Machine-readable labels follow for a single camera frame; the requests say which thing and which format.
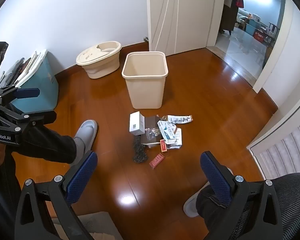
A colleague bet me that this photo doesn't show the white and blue box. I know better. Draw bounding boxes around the white and blue box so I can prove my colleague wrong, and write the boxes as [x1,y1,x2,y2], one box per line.
[157,120,177,142]

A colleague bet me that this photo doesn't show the white flat boards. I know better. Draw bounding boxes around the white flat boards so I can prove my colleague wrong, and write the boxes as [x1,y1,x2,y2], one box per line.
[15,49,48,87]

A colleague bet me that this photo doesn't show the person's leg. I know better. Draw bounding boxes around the person's leg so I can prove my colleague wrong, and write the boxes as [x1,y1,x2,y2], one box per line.
[0,124,77,230]
[196,185,240,240]

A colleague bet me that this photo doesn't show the white door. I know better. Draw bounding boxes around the white door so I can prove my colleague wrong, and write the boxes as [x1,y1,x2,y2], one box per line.
[145,0,227,57]

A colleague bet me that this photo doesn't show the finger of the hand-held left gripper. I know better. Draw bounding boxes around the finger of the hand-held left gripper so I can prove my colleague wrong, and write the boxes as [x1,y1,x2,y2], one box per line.
[0,85,41,108]
[0,106,57,132]

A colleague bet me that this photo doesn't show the dark wooden chair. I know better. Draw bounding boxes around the dark wooden chair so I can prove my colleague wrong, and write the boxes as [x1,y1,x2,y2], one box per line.
[266,22,281,43]

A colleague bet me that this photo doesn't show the clear zip bag of swabs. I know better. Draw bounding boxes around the clear zip bag of swabs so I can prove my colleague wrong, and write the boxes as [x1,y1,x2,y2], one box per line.
[142,126,163,144]

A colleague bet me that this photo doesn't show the black mesh cloth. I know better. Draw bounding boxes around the black mesh cloth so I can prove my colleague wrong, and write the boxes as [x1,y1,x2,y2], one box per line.
[132,135,149,164]

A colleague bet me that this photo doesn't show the teal storage box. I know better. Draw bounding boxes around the teal storage box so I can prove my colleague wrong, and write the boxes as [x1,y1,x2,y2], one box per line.
[10,52,59,112]

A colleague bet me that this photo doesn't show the person's right leg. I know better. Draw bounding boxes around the person's right leg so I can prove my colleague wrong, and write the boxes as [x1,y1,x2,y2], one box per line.
[196,185,240,240]

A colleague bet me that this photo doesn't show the person's left leg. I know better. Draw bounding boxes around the person's left leg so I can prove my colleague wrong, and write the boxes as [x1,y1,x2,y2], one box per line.
[0,124,77,230]

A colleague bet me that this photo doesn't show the beige plastic trash bin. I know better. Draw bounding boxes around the beige plastic trash bin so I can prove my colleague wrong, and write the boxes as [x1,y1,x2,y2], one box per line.
[122,52,168,109]

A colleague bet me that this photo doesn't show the white door frame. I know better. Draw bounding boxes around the white door frame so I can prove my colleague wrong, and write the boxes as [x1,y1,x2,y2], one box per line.
[252,4,294,94]

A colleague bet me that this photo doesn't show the white orange-edged snack wrapper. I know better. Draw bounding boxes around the white orange-edged snack wrapper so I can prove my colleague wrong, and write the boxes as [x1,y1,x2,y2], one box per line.
[162,114,193,125]

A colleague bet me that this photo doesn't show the black mesh office chair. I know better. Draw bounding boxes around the black mesh office chair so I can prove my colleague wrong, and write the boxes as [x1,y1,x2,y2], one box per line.
[271,172,300,240]

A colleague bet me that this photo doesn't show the dark brown packet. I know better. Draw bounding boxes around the dark brown packet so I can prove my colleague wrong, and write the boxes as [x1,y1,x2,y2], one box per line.
[141,116,163,148]

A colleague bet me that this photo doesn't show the grey slipper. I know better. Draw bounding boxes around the grey slipper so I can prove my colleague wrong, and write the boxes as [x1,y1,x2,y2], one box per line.
[73,119,98,165]
[183,167,233,218]

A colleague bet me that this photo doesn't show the grey pleated upholstered panel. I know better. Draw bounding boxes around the grey pleated upholstered panel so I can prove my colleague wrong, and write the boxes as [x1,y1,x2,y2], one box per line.
[247,117,300,178]

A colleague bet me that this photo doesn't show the grey floor mat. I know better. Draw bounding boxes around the grey floor mat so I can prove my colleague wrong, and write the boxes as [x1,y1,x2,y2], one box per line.
[52,211,123,240]

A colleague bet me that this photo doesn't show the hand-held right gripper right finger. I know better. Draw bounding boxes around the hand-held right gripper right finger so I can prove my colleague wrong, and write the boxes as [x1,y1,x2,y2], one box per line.
[199,151,284,240]

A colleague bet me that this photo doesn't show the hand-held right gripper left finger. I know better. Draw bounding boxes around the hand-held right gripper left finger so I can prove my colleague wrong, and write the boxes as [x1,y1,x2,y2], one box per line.
[14,151,98,240]

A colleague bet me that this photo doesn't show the white sofa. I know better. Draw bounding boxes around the white sofa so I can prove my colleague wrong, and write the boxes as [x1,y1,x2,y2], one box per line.
[236,8,251,22]

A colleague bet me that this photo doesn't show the beige lidded bucket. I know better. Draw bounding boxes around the beige lidded bucket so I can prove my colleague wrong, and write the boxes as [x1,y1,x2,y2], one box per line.
[76,41,122,79]

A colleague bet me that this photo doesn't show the white cardboard box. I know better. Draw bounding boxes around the white cardboard box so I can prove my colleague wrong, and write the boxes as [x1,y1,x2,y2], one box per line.
[129,112,146,135]

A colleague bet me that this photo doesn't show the red crate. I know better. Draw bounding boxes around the red crate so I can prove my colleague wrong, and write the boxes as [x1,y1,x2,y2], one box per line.
[254,29,268,42]

